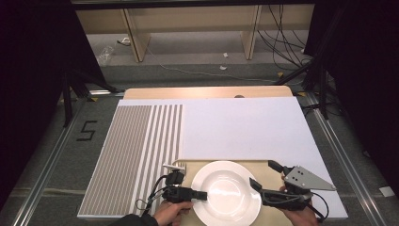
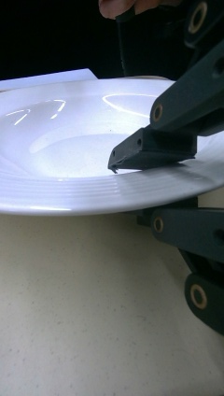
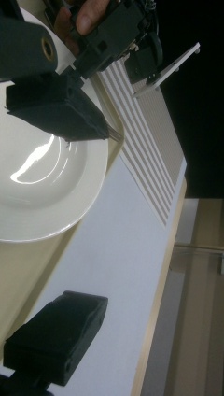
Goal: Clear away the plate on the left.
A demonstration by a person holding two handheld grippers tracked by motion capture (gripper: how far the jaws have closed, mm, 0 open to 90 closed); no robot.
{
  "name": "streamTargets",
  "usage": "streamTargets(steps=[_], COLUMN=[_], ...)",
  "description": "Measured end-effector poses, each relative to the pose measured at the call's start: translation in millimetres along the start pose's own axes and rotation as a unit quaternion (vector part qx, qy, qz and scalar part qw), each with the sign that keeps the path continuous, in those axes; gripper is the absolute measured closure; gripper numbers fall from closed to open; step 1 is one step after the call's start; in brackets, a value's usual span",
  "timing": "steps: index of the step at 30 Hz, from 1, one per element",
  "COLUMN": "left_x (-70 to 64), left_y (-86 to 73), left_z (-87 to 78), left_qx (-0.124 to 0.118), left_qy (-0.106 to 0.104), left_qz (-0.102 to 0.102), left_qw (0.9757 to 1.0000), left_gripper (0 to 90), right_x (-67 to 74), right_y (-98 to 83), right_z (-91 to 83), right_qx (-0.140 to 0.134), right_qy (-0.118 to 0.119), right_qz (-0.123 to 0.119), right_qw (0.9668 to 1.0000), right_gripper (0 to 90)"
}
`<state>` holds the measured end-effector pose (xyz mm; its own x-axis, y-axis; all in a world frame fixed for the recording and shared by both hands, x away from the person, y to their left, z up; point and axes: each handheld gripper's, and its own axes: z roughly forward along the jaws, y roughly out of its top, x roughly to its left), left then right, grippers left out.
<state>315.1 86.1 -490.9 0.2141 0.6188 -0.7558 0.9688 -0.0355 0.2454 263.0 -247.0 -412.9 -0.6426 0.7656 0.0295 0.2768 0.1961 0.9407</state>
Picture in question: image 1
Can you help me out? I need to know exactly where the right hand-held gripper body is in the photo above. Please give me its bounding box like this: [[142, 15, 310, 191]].
[[260, 165, 337, 212]]

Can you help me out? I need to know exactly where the black curtain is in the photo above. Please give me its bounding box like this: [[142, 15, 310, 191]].
[[302, 0, 399, 189], [0, 0, 107, 211]]

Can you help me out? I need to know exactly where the person's right hand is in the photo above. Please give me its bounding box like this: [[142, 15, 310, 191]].
[[280, 205, 321, 226]]

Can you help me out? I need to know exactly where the white floor cable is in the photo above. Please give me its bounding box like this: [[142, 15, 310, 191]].
[[145, 46, 279, 85]]

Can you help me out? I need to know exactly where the grey striped placemat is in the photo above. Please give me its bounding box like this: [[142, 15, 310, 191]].
[[77, 104, 184, 218]]

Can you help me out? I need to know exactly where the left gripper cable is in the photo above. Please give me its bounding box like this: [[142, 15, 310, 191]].
[[135, 174, 172, 218]]

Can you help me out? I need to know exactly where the wooden table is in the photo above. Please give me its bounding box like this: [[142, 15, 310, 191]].
[[122, 85, 295, 101]]

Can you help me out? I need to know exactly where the person's left hand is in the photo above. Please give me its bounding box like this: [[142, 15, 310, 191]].
[[152, 201, 195, 226]]

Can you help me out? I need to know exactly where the white plate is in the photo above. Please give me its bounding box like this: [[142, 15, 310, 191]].
[[190, 160, 263, 226]]

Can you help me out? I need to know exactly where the white board sheet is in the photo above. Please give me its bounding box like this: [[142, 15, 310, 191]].
[[117, 96, 349, 219]]

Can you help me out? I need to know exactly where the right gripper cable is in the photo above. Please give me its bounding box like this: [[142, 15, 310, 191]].
[[309, 191, 329, 224]]

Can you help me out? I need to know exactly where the white tape piece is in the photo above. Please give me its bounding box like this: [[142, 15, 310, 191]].
[[378, 186, 395, 198]]

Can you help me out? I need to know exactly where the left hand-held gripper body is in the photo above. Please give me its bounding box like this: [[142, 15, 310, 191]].
[[161, 163, 193, 205]]

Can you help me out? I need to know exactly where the clear plastic bag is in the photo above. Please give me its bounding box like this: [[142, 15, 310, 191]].
[[97, 45, 115, 64]]

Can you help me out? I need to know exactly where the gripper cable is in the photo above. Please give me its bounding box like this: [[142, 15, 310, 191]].
[[309, 191, 329, 224], [135, 174, 172, 218]]

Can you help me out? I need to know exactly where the aluminium floor rail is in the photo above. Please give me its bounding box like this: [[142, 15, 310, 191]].
[[305, 92, 390, 226], [10, 93, 88, 226]]

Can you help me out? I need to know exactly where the beige wooden desk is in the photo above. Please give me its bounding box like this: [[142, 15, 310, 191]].
[[71, 0, 315, 64]]

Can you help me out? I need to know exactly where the black cable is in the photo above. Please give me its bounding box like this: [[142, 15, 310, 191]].
[[269, 4, 311, 69], [257, 4, 302, 72]]

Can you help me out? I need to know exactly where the black metal stand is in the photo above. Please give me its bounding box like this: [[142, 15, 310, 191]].
[[274, 46, 346, 121], [60, 67, 119, 128]]

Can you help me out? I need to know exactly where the black tape floor mark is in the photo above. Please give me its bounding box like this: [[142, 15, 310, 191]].
[[75, 120, 98, 142]]

